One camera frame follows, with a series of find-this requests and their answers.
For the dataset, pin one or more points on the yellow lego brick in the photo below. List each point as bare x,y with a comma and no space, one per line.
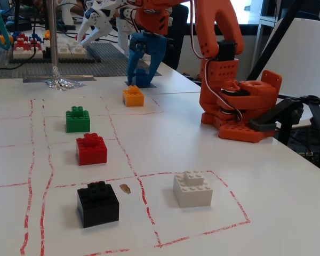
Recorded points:
47,34

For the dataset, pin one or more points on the grey lego baseplate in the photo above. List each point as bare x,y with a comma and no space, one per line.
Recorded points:
96,66

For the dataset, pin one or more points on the metal pole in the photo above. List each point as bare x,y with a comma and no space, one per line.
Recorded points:
53,32

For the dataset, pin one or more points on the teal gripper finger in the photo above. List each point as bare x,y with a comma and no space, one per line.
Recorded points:
0,26

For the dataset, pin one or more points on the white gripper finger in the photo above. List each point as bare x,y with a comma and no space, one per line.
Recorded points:
86,25
97,33

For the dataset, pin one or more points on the black office chair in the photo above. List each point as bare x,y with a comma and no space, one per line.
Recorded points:
177,45

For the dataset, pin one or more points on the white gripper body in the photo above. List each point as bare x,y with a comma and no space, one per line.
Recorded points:
94,24

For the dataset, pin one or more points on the white lego block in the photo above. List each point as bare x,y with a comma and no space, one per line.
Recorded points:
193,194

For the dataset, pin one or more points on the black diagonal pole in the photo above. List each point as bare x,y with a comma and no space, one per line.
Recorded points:
277,34

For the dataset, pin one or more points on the green lego block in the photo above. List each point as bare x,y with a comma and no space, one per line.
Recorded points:
78,122

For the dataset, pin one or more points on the orange lego block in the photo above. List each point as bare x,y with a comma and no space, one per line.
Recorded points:
133,99

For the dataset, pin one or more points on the bright monitor screen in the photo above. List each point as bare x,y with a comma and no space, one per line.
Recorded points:
244,14

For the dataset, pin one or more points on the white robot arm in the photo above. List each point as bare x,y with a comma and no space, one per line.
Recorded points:
124,32

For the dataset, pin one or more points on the brown scrap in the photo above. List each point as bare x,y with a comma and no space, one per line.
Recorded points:
125,188

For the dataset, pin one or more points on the red lego block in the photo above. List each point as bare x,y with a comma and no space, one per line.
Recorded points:
92,153

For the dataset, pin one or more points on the white brick pile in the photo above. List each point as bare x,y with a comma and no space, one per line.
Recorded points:
69,49

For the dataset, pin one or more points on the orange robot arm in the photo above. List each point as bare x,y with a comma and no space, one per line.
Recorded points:
218,26

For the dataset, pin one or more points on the white chair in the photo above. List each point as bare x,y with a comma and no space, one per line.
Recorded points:
309,29

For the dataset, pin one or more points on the red and white brick stack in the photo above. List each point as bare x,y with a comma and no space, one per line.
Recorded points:
24,52

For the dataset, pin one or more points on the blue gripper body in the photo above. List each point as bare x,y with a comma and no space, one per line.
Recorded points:
152,45

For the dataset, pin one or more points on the crumpled aluminium foil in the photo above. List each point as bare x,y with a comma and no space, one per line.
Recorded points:
61,82

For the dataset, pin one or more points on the black brick stack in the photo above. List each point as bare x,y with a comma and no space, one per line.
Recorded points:
46,49

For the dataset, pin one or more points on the black lego block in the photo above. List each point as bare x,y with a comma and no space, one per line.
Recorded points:
98,208

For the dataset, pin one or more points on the black table clamp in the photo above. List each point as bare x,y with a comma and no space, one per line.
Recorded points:
277,114

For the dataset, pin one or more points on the silver tape strip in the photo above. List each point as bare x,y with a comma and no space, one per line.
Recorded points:
37,79

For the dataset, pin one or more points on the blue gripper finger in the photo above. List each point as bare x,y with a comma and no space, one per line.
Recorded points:
134,60
156,64

